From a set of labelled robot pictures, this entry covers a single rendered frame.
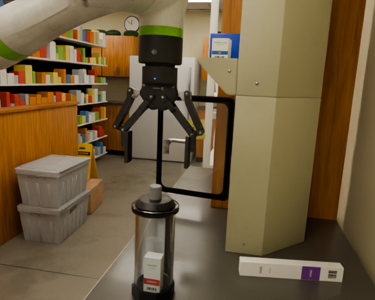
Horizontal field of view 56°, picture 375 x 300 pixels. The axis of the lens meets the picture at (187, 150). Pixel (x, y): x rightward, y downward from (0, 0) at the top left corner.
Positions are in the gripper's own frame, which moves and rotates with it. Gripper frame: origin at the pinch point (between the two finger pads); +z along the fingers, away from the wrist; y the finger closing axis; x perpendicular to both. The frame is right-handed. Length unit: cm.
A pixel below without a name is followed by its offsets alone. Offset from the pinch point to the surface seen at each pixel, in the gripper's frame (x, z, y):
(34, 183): -180, 73, 155
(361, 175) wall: -52, 12, -58
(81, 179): -223, 80, 134
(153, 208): 4.4, 9.9, -0.8
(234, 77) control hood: -25.5, -19.1, -14.2
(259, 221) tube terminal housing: -25.6, 22.1, -24.7
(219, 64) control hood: -25.5, -22.3, -10.1
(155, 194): 1.5, 7.6, -0.3
